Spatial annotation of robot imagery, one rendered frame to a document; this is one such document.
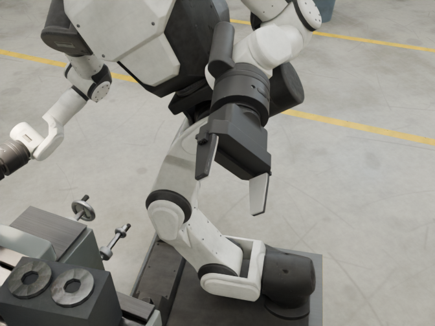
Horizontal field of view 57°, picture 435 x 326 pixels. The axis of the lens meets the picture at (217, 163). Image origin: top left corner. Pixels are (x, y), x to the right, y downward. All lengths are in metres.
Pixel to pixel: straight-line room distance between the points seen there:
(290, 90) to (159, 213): 0.53
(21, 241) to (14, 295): 0.55
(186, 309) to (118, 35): 0.98
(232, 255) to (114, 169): 1.70
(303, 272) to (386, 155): 1.97
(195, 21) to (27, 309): 0.69
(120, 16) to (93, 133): 2.54
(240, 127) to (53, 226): 1.20
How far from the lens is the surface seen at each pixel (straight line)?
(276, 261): 1.41
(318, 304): 1.77
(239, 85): 0.59
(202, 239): 1.33
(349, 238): 2.56
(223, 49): 0.63
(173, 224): 1.22
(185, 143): 1.01
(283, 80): 0.92
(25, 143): 1.34
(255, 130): 0.58
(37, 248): 1.48
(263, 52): 0.64
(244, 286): 1.39
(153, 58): 0.90
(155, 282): 1.57
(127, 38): 0.89
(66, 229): 1.63
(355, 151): 3.22
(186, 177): 1.14
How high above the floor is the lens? 1.88
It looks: 40 degrees down
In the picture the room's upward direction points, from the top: straight up
